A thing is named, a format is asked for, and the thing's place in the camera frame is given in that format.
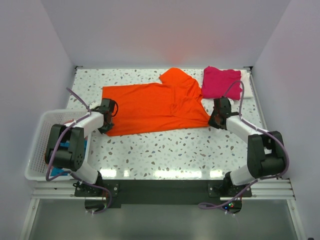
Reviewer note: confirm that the folded magenta t-shirt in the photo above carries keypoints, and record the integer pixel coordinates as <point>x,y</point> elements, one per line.
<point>217,83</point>

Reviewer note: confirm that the orange t-shirt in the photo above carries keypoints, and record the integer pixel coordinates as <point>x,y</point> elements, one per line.
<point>173,103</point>

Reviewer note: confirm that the white plastic laundry basket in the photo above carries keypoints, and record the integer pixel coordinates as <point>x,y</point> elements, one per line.
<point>36,167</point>

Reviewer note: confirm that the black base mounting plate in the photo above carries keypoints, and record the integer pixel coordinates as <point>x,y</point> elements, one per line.
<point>116,193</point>

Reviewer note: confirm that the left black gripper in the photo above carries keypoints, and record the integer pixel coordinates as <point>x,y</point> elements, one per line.
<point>105,130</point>

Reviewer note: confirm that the blue t-shirt in basket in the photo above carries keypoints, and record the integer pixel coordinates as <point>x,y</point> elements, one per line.
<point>70,159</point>

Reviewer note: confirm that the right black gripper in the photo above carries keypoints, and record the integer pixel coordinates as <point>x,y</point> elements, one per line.
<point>211,122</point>

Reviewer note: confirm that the folded white t-shirt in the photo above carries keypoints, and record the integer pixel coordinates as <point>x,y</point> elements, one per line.
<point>245,78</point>

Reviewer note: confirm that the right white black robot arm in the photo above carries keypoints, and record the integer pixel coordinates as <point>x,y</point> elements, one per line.
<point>266,154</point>

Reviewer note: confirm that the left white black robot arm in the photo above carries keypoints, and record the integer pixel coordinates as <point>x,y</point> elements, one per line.
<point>75,133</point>

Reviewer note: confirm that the pink garment in basket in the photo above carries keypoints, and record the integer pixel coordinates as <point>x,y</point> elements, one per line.
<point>70,121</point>

